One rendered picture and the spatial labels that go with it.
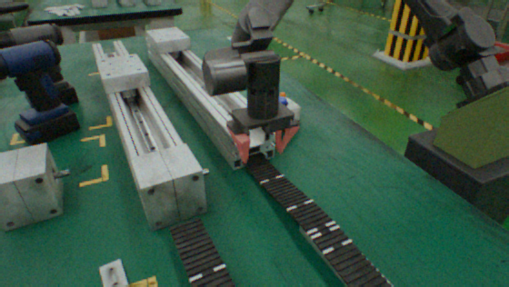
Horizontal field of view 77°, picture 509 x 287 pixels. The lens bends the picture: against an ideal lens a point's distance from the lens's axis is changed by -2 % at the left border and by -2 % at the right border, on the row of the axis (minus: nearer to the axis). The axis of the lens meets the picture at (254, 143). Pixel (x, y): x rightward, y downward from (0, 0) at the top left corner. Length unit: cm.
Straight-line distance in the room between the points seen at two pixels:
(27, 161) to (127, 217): 19
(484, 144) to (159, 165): 63
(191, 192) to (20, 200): 28
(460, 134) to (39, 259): 82
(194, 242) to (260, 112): 24
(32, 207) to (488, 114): 85
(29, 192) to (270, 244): 40
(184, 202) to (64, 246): 20
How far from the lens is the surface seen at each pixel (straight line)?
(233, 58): 54
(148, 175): 54
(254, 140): 69
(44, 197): 65
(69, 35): 244
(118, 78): 87
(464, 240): 65
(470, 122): 80
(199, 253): 50
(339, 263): 50
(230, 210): 60
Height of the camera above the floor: 120
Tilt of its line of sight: 33 degrees down
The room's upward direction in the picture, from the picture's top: straight up
